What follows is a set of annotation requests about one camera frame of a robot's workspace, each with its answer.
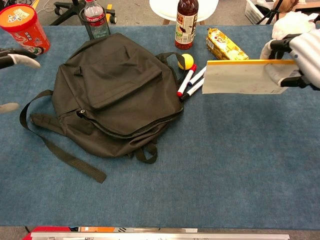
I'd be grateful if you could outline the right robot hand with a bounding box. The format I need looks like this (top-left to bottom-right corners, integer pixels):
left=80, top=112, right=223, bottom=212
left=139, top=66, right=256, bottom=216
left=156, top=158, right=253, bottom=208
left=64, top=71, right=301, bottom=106
left=259, top=26, right=320, bottom=91

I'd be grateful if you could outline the white plastic basket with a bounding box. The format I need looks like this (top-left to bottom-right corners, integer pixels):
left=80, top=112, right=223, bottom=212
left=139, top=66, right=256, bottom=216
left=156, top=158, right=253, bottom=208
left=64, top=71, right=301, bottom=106
left=244, top=0, right=276, bottom=25

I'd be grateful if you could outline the yellow foam ball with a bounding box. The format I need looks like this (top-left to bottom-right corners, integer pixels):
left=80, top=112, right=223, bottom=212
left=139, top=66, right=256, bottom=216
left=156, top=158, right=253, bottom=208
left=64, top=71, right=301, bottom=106
left=177, top=53, right=195, bottom=70

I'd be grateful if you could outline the brown plush toy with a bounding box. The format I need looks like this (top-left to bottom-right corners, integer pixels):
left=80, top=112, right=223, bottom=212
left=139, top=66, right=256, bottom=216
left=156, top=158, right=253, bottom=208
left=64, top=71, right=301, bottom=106
left=274, top=0, right=299, bottom=13

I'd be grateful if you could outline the black fabric backpack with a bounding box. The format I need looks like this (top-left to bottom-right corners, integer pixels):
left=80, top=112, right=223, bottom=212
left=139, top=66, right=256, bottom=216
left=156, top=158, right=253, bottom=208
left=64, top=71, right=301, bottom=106
left=19, top=32, right=191, bottom=185

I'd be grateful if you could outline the blue cap whiteboard marker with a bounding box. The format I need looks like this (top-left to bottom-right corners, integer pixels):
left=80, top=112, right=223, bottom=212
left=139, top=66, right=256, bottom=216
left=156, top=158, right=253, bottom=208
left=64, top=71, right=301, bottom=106
left=187, top=66, right=207, bottom=87

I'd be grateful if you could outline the black cap whiteboard marker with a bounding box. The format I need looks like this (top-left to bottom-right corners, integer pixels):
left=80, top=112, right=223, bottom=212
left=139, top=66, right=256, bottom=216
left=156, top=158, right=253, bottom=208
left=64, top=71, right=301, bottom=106
left=180, top=77, right=205, bottom=101

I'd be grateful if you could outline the black tripod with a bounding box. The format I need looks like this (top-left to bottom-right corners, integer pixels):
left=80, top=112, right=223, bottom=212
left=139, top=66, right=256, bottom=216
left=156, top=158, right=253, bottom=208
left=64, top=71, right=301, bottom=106
left=256, top=0, right=282, bottom=25

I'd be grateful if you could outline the red instant noodle cup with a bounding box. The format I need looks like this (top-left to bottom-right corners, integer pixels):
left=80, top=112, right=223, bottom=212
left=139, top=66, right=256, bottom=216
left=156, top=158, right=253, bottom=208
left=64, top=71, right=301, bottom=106
left=0, top=3, right=51, bottom=56

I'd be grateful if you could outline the white plastic bag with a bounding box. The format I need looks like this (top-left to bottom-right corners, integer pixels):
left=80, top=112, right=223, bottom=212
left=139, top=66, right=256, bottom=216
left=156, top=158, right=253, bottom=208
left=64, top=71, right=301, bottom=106
left=271, top=11, right=317, bottom=41

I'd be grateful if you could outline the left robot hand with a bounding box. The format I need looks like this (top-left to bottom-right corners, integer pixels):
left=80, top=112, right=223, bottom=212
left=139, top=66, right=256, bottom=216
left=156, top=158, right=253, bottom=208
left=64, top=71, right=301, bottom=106
left=0, top=47, right=41, bottom=115

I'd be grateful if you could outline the black wire bottle holder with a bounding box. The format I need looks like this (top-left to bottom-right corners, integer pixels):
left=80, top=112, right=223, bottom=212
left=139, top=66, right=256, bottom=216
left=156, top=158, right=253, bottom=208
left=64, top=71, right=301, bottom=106
left=79, top=8, right=111, bottom=41

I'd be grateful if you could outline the aluminium profile rail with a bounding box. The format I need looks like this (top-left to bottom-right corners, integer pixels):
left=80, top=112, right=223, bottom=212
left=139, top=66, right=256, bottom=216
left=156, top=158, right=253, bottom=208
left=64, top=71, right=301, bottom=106
left=30, top=232, right=291, bottom=240

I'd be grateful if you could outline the blue felt table mat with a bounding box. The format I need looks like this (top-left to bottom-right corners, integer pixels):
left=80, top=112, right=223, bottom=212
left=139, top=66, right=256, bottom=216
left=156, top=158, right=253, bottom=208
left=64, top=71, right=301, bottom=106
left=0, top=24, right=320, bottom=230

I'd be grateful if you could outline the white round stool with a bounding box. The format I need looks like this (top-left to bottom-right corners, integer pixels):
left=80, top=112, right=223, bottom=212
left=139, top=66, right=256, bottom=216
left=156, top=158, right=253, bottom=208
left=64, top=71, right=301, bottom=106
left=149, top=0, right=220, bottom=26

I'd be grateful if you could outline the brown tea bottle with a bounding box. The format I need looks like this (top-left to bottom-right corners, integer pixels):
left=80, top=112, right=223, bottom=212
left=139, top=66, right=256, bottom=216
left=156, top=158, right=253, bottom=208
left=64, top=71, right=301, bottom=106
left=174, top=0, right=200, bottom=50

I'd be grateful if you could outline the black office chair base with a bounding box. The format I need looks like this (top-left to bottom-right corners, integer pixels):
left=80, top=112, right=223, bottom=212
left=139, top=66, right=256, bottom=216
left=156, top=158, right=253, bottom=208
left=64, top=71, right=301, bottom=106
left=49, top=0, right=118, bottom=26

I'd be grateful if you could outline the gold foil snack package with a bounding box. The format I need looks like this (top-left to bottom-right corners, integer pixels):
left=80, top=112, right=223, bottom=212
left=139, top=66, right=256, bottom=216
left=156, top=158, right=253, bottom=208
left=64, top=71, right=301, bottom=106
left=206, top=27, right=250, bottom=61

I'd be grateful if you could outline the red panel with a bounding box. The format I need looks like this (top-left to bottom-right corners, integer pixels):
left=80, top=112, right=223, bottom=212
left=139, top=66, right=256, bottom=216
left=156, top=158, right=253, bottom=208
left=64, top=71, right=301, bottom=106
left=29, top=226, right=81, bottom=235

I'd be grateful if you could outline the white yellow-spined notebook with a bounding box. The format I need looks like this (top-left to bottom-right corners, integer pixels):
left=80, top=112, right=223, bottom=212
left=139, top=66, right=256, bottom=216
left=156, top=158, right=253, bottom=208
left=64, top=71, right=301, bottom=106
left=201, top=59, right=301, bottom=95

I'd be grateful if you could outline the clear cola bottle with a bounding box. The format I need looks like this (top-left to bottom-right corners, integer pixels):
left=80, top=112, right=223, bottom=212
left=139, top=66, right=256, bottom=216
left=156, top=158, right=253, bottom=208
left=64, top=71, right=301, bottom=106
left=83, top=0, right=112, bottom=40

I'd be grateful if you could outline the red cap whiteboard marker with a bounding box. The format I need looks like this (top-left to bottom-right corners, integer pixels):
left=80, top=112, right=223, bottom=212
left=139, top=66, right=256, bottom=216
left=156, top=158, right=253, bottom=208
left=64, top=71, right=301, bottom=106
left=176, top=64, right=198, bottom=98

